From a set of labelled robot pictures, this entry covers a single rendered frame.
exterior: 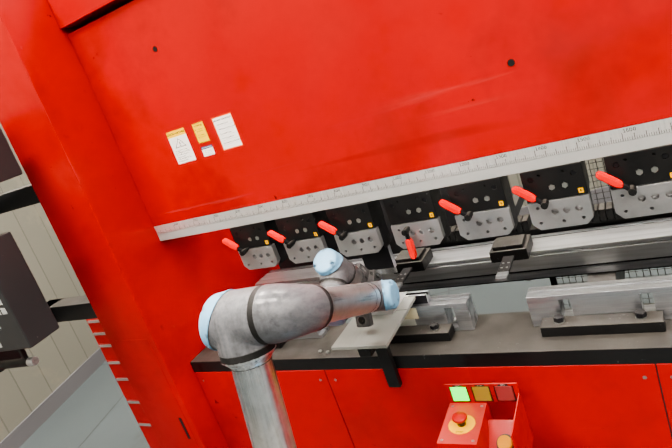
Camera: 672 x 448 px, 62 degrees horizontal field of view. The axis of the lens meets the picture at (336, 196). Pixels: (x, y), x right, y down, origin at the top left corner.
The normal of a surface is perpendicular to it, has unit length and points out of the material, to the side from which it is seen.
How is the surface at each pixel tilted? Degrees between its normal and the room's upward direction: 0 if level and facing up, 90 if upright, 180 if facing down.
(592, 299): 90
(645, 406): 90
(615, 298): 90
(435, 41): 90
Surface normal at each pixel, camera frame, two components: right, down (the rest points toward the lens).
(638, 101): -0.42, 0.37
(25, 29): 0.85, -0.17
